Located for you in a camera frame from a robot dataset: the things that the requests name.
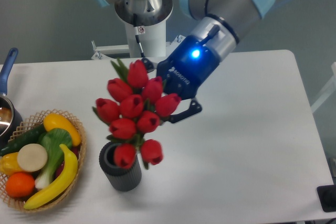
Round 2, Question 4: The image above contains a white frame at right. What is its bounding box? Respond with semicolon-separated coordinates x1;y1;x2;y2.
311;62;335;113

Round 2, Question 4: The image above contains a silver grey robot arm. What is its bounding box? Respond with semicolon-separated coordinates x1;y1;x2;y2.
97;0;275;123

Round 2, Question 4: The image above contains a green bok choy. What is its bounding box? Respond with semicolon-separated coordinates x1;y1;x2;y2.
35;128;72;190

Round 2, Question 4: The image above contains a green cucumber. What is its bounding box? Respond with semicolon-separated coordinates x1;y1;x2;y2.
1;124;46;157

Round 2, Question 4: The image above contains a woven wicker basket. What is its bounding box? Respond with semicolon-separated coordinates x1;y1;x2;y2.
1;109;87;213

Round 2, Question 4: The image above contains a beige round disc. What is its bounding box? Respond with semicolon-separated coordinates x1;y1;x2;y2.
17;144;48;172

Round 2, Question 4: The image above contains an orange fruit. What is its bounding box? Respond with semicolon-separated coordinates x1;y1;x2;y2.
5;172;35;198

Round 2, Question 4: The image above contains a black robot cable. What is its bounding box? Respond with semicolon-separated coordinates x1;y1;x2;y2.
132;13;146;58

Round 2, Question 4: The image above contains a yellow squash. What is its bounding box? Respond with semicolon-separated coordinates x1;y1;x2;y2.
43;113;81;147

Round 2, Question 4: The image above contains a black device at edge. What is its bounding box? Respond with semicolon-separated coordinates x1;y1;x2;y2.
317;185;336;212

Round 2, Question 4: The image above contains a red tulip bouquet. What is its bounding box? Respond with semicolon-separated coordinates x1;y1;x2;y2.
92;60;182;169

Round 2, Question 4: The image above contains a blue handled saucepan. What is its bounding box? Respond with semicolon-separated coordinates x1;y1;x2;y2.
1;48;23;148

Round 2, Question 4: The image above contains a white table clamp bracket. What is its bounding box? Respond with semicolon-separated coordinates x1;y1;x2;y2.
91;35;185;60

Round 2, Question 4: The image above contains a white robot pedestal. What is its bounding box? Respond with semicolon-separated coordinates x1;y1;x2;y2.
115;2;173;58

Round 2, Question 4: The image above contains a dark grey ribbed vase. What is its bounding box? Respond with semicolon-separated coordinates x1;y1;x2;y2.
99;142;142;191

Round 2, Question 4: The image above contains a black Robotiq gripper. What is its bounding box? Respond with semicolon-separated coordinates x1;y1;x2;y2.
141;35;226;124

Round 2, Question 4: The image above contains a yellow banana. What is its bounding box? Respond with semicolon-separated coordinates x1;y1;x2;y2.
24;144;78;210

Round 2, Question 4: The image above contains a yellow bell pepper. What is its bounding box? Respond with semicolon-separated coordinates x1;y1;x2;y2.
1;152;24;176

